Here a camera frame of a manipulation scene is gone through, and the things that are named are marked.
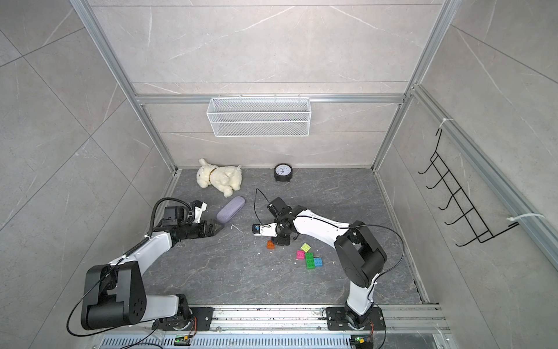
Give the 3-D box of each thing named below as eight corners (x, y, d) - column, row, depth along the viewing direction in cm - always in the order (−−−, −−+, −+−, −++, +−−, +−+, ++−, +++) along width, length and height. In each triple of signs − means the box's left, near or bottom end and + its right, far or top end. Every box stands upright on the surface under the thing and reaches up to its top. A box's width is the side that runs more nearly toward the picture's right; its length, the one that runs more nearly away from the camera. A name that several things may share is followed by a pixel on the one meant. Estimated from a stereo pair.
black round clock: (274, 182, 116) (273, 178, 114) (274, 166, 123) (274, 163, 121) (292, 182, 116) (292, 178, 114) (292, 166, 123) (292, 163, 121)
